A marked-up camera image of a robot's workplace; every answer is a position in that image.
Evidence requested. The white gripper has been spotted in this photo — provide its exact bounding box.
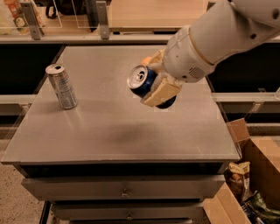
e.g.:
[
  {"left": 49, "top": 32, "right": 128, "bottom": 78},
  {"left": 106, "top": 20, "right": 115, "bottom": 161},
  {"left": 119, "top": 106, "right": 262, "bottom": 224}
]
[{"left": 141, "top": 26, "right": 215, "bottom": 107}]

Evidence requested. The blue pepsi can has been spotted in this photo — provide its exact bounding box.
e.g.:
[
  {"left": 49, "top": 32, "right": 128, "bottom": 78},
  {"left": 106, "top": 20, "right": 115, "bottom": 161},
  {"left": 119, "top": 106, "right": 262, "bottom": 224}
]
[{"left": 127, "top": 65, "right": 177, "bottom": 109}]

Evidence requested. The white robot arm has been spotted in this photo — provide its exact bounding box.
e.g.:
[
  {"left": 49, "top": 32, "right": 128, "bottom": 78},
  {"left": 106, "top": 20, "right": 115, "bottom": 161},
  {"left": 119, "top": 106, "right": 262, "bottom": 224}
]
[{"left": 141, "top": 0, "right": 280, "bottom": 107}]

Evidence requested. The silver soda can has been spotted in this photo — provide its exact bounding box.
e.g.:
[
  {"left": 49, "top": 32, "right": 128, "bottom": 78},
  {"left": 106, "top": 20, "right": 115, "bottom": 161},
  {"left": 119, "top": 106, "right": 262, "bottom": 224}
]
[{"left": 45, "top": 64, "right": 78, "bottom": 109}]

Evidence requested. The orange fruit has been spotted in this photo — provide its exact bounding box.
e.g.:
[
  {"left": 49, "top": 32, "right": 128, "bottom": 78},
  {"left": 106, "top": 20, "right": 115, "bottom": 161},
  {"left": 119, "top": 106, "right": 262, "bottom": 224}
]
[{"left": 141, "top": 57, "right": 151, "bottom": 66}]

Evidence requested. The grey drawer cabinet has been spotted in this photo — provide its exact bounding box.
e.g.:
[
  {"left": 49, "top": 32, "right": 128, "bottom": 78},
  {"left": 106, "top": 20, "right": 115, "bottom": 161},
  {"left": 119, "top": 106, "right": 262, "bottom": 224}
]
[{"left": 2, "top": 45, "right": 239, "bottom": 224}]

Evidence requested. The upper cabinet drawer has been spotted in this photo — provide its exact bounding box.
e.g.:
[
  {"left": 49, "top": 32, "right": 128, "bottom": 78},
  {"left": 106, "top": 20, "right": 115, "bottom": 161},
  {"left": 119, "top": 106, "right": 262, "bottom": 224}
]
[{"left": 22, "top": 175, "right": 225, "bottom": 201}]

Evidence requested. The cabinet drawer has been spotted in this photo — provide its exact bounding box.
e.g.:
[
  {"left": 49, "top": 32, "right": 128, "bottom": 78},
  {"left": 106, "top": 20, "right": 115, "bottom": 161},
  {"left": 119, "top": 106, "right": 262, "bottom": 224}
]
[
  {"left": 52, "top": 202, "right": 203, "bottom": 221},
  {"left": 22, "top": 175, "right": 225, "bottom": 201}
]

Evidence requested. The black bag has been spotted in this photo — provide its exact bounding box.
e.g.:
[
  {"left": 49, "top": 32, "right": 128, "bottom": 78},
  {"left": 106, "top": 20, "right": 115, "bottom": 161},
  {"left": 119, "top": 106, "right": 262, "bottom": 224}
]
[{"left": 45, "top": 0, "right": 87, "bottom": 19}]

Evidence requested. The brown snack bag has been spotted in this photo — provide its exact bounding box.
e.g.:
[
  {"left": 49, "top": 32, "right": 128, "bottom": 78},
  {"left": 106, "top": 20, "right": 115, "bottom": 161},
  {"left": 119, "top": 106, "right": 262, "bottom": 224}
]
[{"left": 224, "top": 162, "right": 253, "bottom": 201}]

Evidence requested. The cardboard box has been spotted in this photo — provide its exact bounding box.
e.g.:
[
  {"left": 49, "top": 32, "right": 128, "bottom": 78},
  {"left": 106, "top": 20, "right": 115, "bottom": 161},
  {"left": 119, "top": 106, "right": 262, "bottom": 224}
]
[{"left": 204, "top": 119, "right": 280, "bottom": 224}]

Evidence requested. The orange labelled bottle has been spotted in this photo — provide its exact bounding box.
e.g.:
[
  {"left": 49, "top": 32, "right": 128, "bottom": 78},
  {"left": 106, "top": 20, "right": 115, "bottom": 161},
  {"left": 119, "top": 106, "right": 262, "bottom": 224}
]
[{"left": 3, "top": 0, "right": 28, "bottom": 32}]

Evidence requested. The green snack bag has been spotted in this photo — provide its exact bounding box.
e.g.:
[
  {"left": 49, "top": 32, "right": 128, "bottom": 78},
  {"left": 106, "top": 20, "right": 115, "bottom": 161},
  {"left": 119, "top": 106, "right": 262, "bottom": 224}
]
[{"left": 240, "top": 191, "right": 280, "bottom": 224}]

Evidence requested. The lower cabinet drawer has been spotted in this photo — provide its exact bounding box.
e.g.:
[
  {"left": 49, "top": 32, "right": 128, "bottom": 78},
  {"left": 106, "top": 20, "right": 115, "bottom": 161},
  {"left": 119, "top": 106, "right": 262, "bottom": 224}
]
[{"left": 52, "top": 202, "right": 203, "bottom": 221}]

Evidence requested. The middle metal bracket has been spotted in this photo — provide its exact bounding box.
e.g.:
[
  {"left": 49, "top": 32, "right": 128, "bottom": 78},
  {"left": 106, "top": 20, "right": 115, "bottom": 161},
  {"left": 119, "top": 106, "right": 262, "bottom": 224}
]
[{"left": 96, "top": 1, "right": 110, "bottom": 39}]

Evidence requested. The metal bracket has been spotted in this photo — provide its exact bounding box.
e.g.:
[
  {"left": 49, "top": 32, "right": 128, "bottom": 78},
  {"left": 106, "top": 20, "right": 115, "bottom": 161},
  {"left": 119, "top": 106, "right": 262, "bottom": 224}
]
[
  {"left": 20, "top": 1, "right": 43, "bottom": 40},
  {"left": 96, "top": 1, "right": 110, "bottom": 39}
]

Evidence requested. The left metal bracket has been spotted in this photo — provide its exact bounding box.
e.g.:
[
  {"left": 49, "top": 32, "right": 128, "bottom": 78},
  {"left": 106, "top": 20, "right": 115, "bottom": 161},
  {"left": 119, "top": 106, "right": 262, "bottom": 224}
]
[{"left": 20, "top": 1, "right": 43, "bottom": 40}]

